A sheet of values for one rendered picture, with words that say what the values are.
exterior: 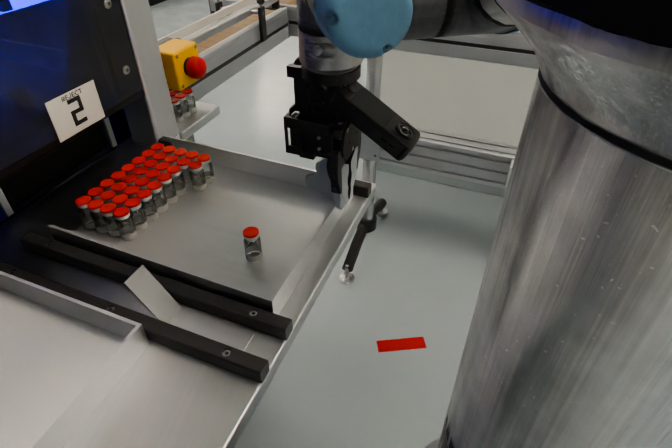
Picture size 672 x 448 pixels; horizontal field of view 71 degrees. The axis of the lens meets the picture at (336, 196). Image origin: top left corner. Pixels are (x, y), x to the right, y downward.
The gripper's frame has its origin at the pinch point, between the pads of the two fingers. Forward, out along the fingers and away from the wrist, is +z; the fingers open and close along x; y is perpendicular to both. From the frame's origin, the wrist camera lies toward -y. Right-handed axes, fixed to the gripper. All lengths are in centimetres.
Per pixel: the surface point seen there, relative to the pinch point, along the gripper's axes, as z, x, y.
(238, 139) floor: 92, -143, 118
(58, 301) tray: 1.2, 28.3, 24.6
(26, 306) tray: 3.3, 29.2, 29.8
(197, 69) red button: -8.3, -16.8, 35.2
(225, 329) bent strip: 3.4, 23.3, 5.8
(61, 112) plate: -11.3, 9.4, 38.5
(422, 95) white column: 48, -144, 17
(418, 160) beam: 44, -85, 5
